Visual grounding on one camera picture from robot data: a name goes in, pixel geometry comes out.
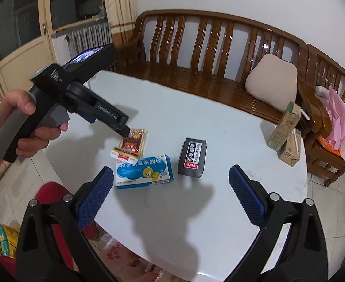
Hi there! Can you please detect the pink plastic bag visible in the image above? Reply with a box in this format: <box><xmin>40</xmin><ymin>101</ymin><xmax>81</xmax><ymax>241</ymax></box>
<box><xmin>326</xmin><ymin>85</ymin><xmax>345</xmax><ymax>161</ymax></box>

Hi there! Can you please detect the person's left leg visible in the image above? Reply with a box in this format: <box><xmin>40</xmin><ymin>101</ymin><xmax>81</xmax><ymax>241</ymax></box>
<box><xmin>34</xmin><ymin>182</ymin><xmax>99</xmax><ymax>271</ymax></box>

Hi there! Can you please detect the long wooden sofa bench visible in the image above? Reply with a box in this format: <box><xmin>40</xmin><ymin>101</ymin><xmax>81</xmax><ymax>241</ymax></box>
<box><xmin>114</xmin><ymin>9</ymin><xmax>308</xmax><ymax>124</ymax></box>

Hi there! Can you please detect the short brown drink carton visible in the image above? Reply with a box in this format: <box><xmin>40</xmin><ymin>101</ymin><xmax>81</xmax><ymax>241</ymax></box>
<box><xmin>278</xmin><ymin>129</ymin><xmax>302</xmax><ymax>168</ymax></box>

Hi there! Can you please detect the colourful printed bag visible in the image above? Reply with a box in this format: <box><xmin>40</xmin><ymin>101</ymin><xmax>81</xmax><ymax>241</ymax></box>
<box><xmin>0</xmin><ymin>223</ymin><xmax>20</xmax><ymax>259</ymax></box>

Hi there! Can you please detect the black rectangular box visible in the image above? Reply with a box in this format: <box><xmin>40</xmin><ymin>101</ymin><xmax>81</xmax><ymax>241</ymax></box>
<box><xmin>177</xmin><ymin>137</ymin><xmax>207</xmax><ymax>178</ymax></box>

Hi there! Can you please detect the blue medicine box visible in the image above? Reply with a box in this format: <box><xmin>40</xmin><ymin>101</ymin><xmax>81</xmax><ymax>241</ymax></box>
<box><xmin>114</xmin><ymin>154</ymin><xmax>175</xmax><ymax>190</ymax></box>

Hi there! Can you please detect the beige cushion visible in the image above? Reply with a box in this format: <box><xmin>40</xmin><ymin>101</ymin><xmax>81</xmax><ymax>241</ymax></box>
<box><xmin>245</xmin><ymin>53</ymin><xmax>298</xmax><ymax>112</ymax></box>

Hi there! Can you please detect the cream framed window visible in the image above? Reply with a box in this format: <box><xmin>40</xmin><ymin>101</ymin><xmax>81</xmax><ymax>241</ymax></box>
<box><xmin>40</xmin><ymin>0</ymin><xmax>106</xmax><ymax>33</ymax></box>

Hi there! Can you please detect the grey radiator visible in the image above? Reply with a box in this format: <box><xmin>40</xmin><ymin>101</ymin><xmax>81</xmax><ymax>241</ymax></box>
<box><xmin>65</xmin><ymin>22</ymin><xmax>112</xmax><ymax>56</ymax></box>

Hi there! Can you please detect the white rolled cloth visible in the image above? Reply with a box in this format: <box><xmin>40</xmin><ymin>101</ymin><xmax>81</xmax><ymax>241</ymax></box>
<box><xmin>315</xmin><ymin>85</ymin><xmax>333</xmax><ymax>100</ymax></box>

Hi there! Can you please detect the tall green drink carton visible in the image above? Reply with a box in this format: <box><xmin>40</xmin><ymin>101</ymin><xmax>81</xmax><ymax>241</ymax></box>
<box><xmin>267</xmin><ymin>101</ymin><xmax>309</xmax><ymax>153</ymax></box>

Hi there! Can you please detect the wooden armchair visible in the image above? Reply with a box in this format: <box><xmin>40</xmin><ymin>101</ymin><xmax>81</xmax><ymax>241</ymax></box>
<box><xmin>297</xmin><ymin>43</ymin><xmax>345</xmax><ymax>187</ymax></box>

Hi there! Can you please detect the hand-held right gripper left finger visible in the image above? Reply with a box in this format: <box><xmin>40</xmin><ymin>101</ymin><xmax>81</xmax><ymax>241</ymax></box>
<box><xmin>15</xmin><ymin>166</ymin><xmax>120</xmax><ymax>282</ymax></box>

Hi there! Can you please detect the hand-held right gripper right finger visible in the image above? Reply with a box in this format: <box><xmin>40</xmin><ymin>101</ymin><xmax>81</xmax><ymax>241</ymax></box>
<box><xmin>219</xmin><ymin>164</ymin><xmax>328</xmax><ymax>282</ymax></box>

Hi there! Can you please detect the red printed white plastic bag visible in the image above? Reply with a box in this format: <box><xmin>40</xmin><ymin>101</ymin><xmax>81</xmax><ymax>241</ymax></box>
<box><xmin>87</xmin><ymin>232</ymin><xmax>165</xmax><ymax>282</ymax></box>

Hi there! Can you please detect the brown patterned small box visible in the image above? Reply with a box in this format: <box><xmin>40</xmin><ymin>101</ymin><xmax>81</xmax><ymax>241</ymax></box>
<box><xmin>111</xmin><ymin>128</ymin><xmax>148</xmax><ymax>165</ymax></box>

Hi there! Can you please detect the person's left hand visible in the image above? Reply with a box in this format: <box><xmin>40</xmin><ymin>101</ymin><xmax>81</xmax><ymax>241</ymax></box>
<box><xmin>0</xmin><ymin>90</ymin><xmax>69</xmax><ymax>160</ymax></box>

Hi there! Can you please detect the orange seat pad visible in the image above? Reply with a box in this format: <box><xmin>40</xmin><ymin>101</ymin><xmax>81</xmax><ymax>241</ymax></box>
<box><xmin>318</xmin><ymin>135</ymin><xmax>345</xmax><ymax>156</ymax></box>

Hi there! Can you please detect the cream balcony door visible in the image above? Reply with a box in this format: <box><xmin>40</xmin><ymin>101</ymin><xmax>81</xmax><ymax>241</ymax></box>
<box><xmin>0</xmin><ymin>0</ymin><xmax>54</xmax><ymax>94</ymax></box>

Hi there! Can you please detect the white top wooden table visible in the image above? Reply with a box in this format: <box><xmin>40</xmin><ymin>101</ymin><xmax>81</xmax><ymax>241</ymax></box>
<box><xmin>42</xmin><ymin>70</ymin><xmax>308</xmax><ymax>282</ymax></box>

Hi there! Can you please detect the beige curtain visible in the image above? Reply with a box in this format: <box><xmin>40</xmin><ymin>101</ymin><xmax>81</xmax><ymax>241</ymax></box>
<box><xmin>103</xmin><ymin>0</ymin><xmax>138</xmax><ymax>46</ymax></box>

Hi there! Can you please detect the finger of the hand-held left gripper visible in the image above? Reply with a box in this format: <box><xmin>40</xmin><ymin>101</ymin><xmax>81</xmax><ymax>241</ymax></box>
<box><xmin>75</xmin><ymin>109</ymin><xmax>99</xmax><ymax>124</ymax></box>
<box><xmin>91</xmin><ymin>92</ymin><xmax>132</xmax><ymax>138</ymax></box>

